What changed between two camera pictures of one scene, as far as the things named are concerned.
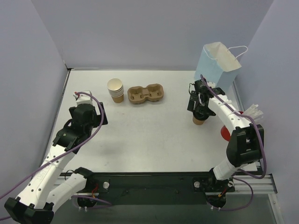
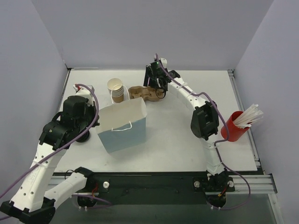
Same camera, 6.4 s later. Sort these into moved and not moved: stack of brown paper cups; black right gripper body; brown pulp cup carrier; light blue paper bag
Moved: black right gripper body; light blue paper bag
Not moved: stack of brown paper cups; brown pulp cup carrier
